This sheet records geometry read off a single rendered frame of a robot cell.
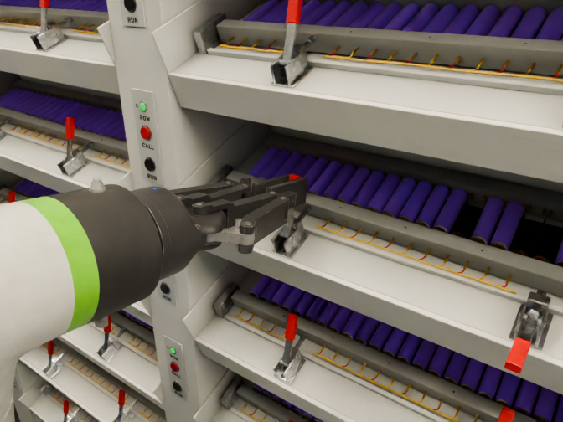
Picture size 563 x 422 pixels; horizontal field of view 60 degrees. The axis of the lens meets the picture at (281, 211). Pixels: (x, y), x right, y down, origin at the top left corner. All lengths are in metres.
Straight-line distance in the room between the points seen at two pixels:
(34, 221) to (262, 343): 0.47
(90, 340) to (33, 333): 0.81
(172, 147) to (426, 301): 0.35
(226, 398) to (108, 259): 0.59
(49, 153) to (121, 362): 0.42
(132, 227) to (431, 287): 0.31
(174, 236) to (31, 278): 0.11
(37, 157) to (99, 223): 0.65
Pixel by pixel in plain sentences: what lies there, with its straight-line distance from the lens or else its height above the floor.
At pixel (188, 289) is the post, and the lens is 0.73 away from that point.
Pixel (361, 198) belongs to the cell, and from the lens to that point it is 0.60.
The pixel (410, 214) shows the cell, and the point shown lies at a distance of 0.57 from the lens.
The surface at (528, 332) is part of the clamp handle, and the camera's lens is 0.48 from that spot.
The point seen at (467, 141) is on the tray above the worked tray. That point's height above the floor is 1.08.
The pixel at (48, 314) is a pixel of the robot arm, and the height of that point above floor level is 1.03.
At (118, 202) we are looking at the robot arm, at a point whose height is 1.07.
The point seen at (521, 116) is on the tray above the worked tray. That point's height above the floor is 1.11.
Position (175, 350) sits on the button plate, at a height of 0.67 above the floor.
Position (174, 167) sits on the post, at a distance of 0.64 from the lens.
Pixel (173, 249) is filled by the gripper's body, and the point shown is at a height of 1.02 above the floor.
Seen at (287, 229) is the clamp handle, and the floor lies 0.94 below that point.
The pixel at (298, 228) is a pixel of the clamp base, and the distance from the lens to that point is 0.58.
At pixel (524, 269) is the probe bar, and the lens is 0.52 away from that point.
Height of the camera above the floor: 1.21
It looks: 26 degrees down
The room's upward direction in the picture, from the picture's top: straight up
